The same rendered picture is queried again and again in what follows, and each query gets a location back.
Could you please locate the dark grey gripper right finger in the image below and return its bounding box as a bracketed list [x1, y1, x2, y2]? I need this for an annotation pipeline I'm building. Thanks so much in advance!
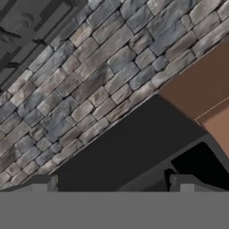
[168, 174, 228, 192]

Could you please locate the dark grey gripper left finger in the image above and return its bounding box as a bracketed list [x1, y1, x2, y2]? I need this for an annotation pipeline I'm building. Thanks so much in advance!
[2, 174, 59, 192]

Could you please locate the black microwave oven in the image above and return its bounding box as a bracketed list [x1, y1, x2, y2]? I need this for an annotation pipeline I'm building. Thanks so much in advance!
[51, 93, 229, 192]

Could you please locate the brown cupboard door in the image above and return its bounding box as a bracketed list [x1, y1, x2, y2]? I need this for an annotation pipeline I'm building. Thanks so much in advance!
[195, 98, 229, 159]

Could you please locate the brown wooden cupboard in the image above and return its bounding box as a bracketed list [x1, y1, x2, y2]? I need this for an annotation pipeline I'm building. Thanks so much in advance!
[157, 38, 229, 126]

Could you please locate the grey panelled cupboard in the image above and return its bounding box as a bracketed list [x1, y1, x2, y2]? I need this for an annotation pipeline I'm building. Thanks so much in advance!
[0, 0, 90, 92]

